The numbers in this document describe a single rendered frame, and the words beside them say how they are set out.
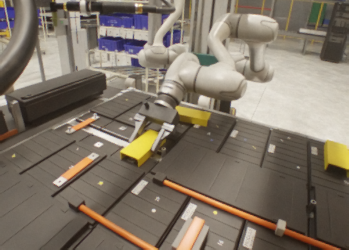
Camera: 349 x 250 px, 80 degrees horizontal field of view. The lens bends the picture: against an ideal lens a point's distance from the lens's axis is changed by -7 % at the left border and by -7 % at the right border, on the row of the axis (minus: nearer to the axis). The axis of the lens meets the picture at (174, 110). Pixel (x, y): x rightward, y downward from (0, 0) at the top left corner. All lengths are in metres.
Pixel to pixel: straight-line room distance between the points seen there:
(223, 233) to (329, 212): 0.28
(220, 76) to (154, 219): 0.47
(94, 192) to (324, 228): 0.55
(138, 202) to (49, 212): 0.20
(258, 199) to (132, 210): 0.31
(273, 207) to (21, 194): 0.62
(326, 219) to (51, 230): 0.62
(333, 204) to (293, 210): 0.12
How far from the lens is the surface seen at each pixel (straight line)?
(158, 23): 1.78
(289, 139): 0.94
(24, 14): 0.35
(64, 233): 0.55
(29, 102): 0.95
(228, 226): 0.56
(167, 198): 0.59
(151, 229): 0.53
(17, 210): 0.63
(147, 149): 0.70
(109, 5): 1.12
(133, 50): 3.26
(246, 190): 0.64
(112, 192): 0.61
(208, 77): 0.76
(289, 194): 0.68
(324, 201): 0.71
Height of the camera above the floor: 1.44
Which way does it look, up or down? 26 degrees down
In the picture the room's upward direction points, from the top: 4 degrees clockwise
